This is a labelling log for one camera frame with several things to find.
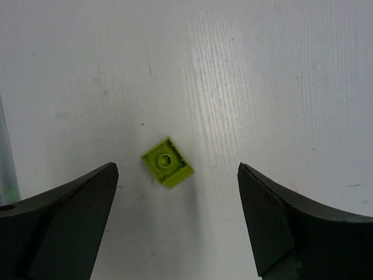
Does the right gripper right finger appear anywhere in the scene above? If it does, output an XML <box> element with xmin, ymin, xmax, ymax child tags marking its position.
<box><xmin>238</xmin><ymin>163</ymin><xmax>372</xmax><ymax>279</ymax></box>

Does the green lego brick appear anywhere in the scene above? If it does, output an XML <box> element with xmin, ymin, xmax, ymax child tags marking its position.
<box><xmin>141</xmin><ymin>137</ymin><xmax>195</xmax><ymax>188</ymax></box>

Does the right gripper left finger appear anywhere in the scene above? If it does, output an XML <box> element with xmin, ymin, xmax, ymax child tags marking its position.
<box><xmin>1</xmin><ymin>162</ymin><xmax>118</xmax><ymax>279</ymax></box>

